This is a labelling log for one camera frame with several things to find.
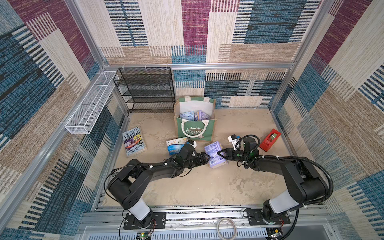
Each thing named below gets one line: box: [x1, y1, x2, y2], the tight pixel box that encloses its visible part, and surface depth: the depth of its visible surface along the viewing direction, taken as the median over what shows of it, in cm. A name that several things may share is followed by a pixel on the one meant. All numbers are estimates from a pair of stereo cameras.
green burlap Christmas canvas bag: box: [174, 96, 216, 141], surface depth 98 cm
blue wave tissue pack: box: [166, 137, 190, 156], surface depth 93 cm
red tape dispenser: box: [259, 128, 282, 152], surface depth 99 cm
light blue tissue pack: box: [180, 110, 195, 121], surface depth 104 cm
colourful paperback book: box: [122, 126, 147, 157], surface depth 101 cm
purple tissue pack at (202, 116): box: [199, 110, 210, 121], surface depth 99 cm
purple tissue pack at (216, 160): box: [204, 141, 227, 169], surface depth 89 cm
